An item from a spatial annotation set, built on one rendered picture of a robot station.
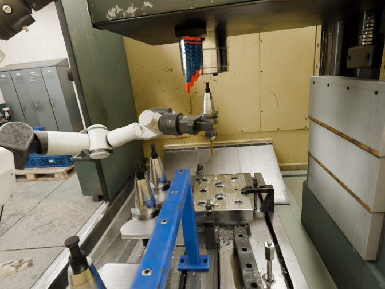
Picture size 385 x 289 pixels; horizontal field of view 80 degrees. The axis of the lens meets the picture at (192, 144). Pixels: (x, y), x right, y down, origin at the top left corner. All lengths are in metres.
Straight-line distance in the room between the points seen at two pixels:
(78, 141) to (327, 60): 1.02
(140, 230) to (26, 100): 5.61
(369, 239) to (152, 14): 0.82
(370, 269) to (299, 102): 1.28
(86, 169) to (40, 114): 2.88
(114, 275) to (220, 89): 1.59
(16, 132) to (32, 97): 4.81
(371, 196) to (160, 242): 0.59
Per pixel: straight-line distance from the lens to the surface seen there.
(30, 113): 5.99
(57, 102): 5.62
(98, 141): 1.01
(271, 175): 1.74
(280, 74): 1.87
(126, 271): 0.40
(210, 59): 0.73
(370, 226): 0.85
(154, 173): 0.58
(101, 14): 0.55
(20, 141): 0.95
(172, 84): 1.85
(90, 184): 3.20
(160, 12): 0.51
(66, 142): 1.00
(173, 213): 0.47
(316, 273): 1.23
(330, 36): 1.08
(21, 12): 0.56
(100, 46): 1.58
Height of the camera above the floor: 1.49
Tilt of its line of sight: 18 degrees down
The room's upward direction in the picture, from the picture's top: 6 degrees counter-clockwise
